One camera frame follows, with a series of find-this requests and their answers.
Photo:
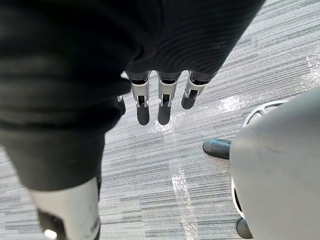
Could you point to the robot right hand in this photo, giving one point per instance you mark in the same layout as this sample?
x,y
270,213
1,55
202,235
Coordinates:
x,y
75,62

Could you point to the robot dark right foot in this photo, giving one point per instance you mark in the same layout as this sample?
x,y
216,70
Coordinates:
x,y
216,148

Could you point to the robot dark foot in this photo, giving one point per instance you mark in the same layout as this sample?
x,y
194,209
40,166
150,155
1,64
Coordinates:
x,y
243,229
216,148

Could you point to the robot dark left foot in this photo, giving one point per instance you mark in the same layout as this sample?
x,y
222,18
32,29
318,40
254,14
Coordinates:
x,y
243,229

